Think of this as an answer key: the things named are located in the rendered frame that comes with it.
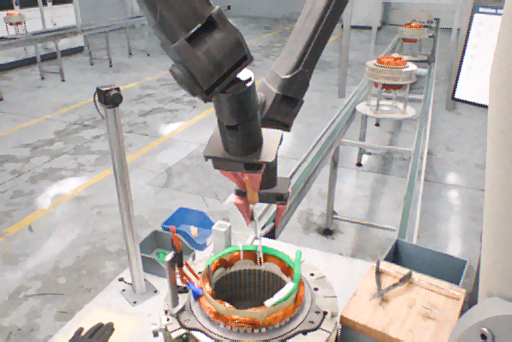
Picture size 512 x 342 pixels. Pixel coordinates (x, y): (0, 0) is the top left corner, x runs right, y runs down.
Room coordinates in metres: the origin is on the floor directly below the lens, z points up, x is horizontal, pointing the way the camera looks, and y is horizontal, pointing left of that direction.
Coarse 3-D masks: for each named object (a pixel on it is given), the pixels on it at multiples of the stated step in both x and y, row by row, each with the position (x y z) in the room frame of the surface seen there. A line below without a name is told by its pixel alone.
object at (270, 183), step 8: (264, 168) 0.70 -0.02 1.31; (272, 168) 0.71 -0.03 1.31; (240, 176) 0.76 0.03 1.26; (264, 176) 0.70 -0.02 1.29; (272, 176) 0.71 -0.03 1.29; (264, 184) 0.70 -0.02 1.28; (272, 184) 0.71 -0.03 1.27; (280, 184) 0.73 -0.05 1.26; (288, 184) 0.73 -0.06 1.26; (240, 192) 0.71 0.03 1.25; (264, 192) 0.70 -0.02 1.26; (272, 192) 0.70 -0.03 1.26; (280, 192) 0.70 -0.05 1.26
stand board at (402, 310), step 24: (384, 264) 0.73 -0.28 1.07; (360, 288) 0.66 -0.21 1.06; (408, 288) 0.66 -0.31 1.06; (456, 288) 0.65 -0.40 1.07; (360, 312) 0.59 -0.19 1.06; (384, 312) 0.59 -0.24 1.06; (408, 312) 0.59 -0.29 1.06; (456, 312) 0.59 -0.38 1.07; (384, 336) 0.54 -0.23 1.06; (408, 336) 0.53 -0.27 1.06; (432, 336) 0.53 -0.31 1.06
